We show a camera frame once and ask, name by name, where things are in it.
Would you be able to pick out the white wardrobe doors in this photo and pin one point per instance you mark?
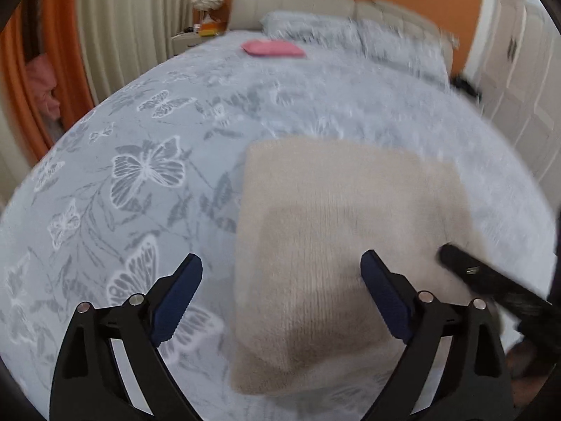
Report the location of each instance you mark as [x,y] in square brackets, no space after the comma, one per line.
[512,74]

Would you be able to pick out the dark object beside bed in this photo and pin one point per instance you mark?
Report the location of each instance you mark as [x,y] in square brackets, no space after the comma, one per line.
[465,85]

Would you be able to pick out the cream padded headboard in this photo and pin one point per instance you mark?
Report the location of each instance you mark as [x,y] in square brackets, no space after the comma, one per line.
[307,2]

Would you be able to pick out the cream curtain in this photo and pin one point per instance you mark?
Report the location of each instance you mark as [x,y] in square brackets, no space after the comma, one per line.
[127,26]

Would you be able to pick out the cream knit cardigan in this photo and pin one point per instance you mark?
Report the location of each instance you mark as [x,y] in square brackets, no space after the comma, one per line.
[333,237]

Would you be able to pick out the pink hanging garment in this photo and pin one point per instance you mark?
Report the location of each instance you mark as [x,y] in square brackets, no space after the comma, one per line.
[44,85]

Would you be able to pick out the pink folded cloth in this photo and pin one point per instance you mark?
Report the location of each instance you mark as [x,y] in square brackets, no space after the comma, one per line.
[274,48]

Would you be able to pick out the cream nightstand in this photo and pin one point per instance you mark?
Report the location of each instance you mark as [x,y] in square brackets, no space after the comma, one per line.
[186,44]

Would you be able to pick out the orange curtain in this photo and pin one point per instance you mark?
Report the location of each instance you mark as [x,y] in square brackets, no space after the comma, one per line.
[52,30]

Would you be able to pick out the grey butterfly print blanket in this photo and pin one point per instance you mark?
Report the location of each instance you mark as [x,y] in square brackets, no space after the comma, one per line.
[131,171]

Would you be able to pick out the orange yellow box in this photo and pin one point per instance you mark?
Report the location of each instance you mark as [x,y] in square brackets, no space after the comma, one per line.
[209,28]

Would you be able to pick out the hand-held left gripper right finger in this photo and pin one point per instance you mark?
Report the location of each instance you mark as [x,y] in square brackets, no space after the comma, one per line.
[388,298]

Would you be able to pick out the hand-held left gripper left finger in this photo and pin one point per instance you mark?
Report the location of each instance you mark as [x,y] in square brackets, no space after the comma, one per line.
[175,307]

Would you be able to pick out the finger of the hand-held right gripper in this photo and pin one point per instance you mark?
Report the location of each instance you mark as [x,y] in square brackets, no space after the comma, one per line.
[477,274]

